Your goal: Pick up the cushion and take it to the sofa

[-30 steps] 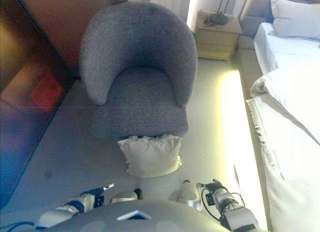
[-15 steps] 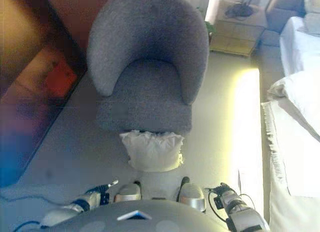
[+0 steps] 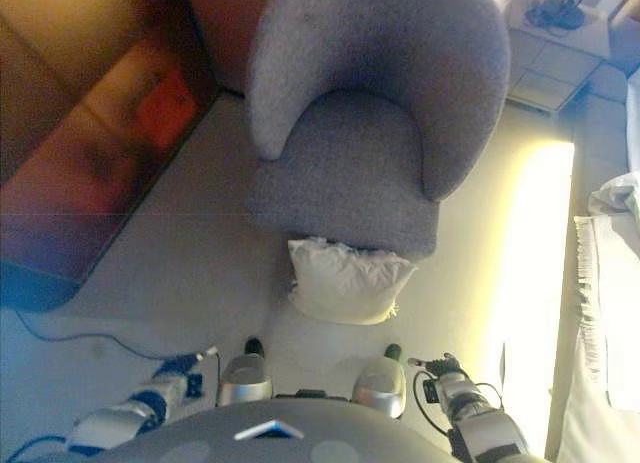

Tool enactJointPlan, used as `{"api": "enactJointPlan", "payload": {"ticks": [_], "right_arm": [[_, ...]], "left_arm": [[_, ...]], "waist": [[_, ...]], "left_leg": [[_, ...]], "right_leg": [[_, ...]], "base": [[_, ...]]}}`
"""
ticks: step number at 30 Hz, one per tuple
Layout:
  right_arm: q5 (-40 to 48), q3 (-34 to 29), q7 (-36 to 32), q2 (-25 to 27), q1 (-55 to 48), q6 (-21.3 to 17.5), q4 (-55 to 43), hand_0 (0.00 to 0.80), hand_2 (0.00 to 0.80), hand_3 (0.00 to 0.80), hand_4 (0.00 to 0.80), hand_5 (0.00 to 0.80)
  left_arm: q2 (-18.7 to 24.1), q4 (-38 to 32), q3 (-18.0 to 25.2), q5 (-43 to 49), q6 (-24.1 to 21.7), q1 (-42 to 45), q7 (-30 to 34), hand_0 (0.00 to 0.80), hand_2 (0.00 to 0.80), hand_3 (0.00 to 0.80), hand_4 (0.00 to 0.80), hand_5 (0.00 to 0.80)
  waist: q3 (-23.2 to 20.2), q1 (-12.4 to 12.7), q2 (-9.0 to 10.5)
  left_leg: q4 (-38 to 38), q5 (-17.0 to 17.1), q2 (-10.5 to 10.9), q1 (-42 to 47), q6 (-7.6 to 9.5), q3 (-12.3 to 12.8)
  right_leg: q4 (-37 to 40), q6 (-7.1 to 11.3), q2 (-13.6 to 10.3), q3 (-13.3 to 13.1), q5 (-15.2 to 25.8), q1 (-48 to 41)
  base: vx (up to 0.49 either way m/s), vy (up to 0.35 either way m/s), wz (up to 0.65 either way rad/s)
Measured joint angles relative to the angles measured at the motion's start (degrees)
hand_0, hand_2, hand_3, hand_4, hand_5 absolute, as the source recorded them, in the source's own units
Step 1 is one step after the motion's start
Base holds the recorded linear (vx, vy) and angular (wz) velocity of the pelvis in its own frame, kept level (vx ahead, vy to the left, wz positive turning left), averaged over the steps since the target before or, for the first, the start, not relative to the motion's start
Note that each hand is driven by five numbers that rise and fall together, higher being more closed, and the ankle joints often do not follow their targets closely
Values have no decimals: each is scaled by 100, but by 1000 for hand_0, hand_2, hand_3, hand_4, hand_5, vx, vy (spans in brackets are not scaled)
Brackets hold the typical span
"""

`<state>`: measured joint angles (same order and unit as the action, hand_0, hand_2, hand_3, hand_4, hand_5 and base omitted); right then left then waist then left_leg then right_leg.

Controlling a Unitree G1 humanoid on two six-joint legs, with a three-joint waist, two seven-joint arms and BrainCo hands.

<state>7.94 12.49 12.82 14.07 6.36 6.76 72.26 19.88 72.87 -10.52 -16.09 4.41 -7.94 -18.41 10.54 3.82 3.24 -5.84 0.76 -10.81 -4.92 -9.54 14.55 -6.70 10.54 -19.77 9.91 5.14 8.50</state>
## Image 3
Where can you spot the dark left robot hand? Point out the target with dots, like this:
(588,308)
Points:
(177,365)

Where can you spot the dark right robot hand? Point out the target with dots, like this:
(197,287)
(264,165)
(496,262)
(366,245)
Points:
(442,367)

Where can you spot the white fringed cushion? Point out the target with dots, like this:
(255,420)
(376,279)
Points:
(345,288)

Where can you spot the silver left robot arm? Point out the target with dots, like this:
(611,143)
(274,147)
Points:
(125,413)

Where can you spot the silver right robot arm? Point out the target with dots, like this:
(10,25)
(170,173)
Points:
(480,418)

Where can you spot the silver left robot leg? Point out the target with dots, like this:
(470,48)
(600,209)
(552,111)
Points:
(245,378)

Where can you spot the grey robot torso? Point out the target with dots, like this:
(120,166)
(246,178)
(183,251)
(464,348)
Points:
(225,433)

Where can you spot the white fringed blanket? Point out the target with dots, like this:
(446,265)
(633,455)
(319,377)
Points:
(600,333)

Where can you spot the grey fabric armchair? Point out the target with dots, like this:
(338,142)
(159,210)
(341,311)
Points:
(350,173)

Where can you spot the white folded duvet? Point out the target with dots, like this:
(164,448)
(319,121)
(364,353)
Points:
(617,193)

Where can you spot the glossy brown wooden cabinet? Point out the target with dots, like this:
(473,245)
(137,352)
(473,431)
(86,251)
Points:
(75,133)

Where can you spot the grey upholstered bed base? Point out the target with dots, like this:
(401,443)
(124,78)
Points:
(600,133)

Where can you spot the white bed sheet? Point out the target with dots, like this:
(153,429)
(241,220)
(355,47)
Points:
(634,133)

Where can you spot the beige bedside table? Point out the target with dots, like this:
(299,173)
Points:
(550,68)

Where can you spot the grey upholstered headboard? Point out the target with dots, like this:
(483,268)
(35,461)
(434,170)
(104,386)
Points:
(625,33)

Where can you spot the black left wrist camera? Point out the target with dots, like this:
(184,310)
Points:
(195,384)

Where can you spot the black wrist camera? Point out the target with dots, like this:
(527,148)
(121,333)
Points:
(195,384)
(430,390)

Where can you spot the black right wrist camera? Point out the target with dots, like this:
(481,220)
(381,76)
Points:
(430,390)

